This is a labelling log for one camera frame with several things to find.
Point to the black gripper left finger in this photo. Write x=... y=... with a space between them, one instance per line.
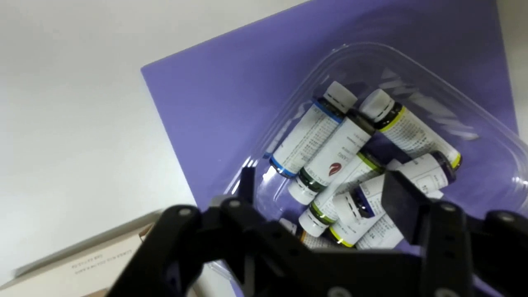
x=175 y=258

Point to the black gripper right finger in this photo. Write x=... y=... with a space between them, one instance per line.
x=455 y=253

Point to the white bottle plain label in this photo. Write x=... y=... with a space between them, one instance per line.
x=381 y=233

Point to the white bottle black cap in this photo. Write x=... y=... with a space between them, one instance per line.
x=426 y=170

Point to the white bottle dark blue label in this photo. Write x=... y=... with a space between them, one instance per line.
x=360 y=212

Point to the white bottle yellow band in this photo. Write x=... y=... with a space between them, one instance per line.
x=413 y=132

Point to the white bottle green band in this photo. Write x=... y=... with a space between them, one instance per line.
x=322 y=212

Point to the white bottle red logo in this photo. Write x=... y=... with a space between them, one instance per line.
x=335 y=157

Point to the white bottle blue band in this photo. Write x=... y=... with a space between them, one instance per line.
x=307 y=134

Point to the white object on cloth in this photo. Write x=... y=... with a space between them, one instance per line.
x=484 y=159

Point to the purple mat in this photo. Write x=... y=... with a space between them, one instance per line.
x=231 y=83

